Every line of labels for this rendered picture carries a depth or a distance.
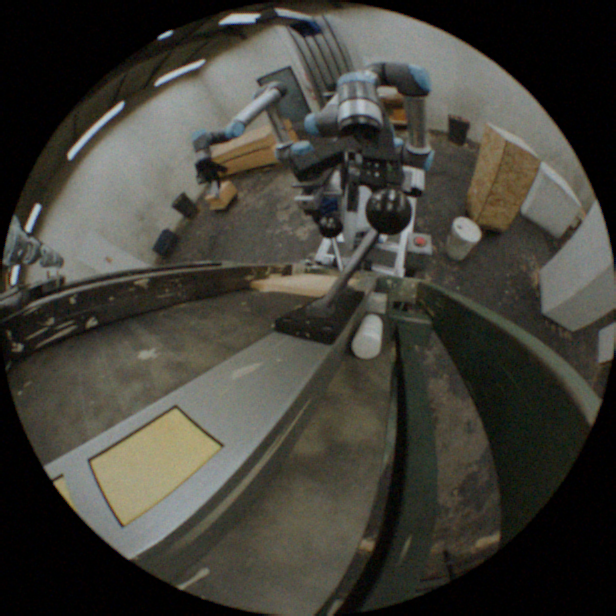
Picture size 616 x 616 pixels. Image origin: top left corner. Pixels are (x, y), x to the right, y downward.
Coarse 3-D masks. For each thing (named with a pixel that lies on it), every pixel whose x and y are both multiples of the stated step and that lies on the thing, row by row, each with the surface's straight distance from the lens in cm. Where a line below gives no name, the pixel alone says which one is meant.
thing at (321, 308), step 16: (384, 192) 14; (400, 192) 15; (368, 208) 14; (384, 208) 14; (400, 208) 14; (384, 224) 14; (400, 224) 14; (368, 240) 14; (352, 256) 15; (352, 272) 15; (336, 288) 15; (320, 304) 15
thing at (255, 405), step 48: (288, 336) 14; (192, 384) 10; (240, 384) 9; (288, 384) 9; (240, 432) 7; (288, 432) 9; (96, 480) 9; (192, 480) 7; (240, 480) 7; (96, 528) 8; (144, 528) 7; (192, 528) 7
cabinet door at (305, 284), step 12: (288, 276) 76; (300, 276) 78; (312, 276) 84; (324, 276) 84; (264, 288) 55; (276, 288) 52; (288, 288) 50; (300, 288) 48; (312, 288) 48; (324, 288) 49
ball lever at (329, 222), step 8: (328, 216) 28; (320, 224) 27; (328, 224) 27; (336, 224) 27; (320, 232) 28; (328, 232) 27; (336, 232) 27; (336, 240) 28; (336, 248) 27; (336, 256) 27; (344, 288) 26; (352, 288) 27
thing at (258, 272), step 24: (264, 264) 67; (288, 264) 78; (24, 288) 44; (96, 288) 39; (120, 288) 40; (144, 288) 41; (168, 288) 42; (192, 288) 45; (216, 288) 49; (240, 288) 55; (0, 312) 46; (24, 312) 42; (48, 312) 40; (72, 312) 40; (96, 312) 39; (120, 312) 40; (24, 336) 43; (48, 336) 41
